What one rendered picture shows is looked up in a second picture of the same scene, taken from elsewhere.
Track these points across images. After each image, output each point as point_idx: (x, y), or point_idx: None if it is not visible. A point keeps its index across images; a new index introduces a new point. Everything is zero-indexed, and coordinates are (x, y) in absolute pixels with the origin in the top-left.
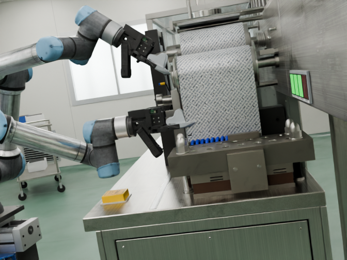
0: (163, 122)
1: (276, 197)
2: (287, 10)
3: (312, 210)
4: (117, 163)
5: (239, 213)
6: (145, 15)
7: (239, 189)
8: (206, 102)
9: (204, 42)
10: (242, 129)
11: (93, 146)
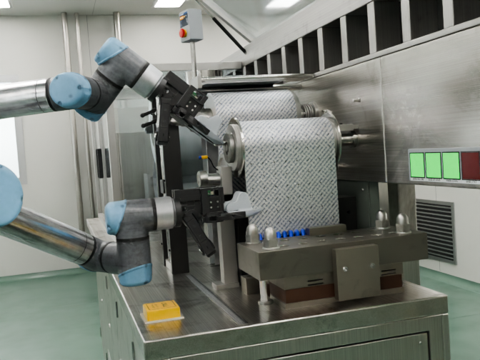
0: (223, 208)
1: (396, 304)
2: (418, 78)
3: (433, 318)
4: (151, 265)
5: (354, 326)
6: None
7: (348, 295)
8: (277, 184)
9: (246, 109)
10: (318, 221)
11: (119, 238)
